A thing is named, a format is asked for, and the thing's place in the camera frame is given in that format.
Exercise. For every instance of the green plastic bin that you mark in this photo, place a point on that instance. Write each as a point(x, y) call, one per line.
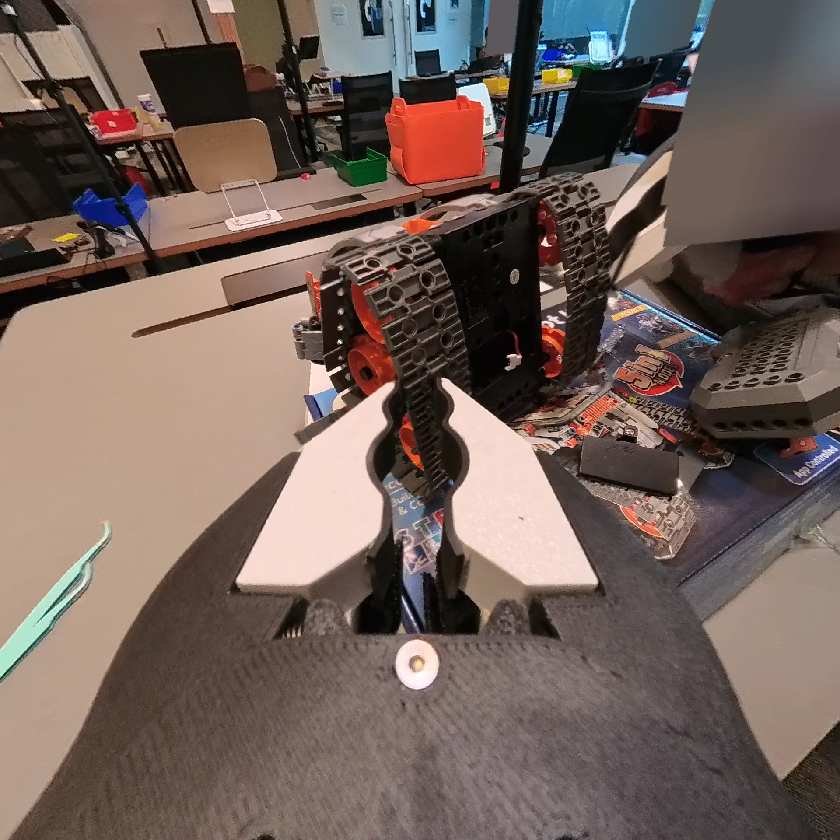
point(361, 172)

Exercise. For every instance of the black board panel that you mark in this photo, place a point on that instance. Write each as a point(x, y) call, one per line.
point(197, 85)

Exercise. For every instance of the black stand pole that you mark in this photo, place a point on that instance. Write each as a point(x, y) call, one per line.
point(522, 98)

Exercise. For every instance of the black tripod leg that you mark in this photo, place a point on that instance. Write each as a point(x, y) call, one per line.
point(86, 144)

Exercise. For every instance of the blue robot kit box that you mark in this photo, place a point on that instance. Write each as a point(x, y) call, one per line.
point(722, 512)

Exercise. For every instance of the beige board panel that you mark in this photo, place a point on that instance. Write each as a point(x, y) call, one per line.
point(223, 154)

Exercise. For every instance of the black office chair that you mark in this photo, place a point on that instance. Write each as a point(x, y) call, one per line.
point(367, 111)
point(604, 111)

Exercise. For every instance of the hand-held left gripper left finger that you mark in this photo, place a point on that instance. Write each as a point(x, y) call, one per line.
point(315, 525)

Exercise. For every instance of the black orange tracked toy robot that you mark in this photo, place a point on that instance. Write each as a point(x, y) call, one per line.
point(485, 282)

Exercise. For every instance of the white document stand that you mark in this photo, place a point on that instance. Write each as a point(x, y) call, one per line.
point(253, 222)

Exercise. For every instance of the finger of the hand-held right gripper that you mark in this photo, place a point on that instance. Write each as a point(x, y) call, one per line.
point(646, 180)
point(640, 253)

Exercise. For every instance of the teal plastic tweezers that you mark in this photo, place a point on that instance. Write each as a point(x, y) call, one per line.
point(65, 584)

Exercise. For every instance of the black battery cover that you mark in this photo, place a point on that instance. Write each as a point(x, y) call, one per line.
point(630, 463)

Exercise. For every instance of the yellow plastic bin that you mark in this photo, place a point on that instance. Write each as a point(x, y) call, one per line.
point(497, 85)
point(556, 75)

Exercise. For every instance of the orange fabric bag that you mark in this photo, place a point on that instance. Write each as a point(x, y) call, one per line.
point(433, 144)

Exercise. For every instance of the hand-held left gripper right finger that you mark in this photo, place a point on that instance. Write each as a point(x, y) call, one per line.
point(518, 518)

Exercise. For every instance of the blue plastic bin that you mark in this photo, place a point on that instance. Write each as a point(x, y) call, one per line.
point(92, 207)

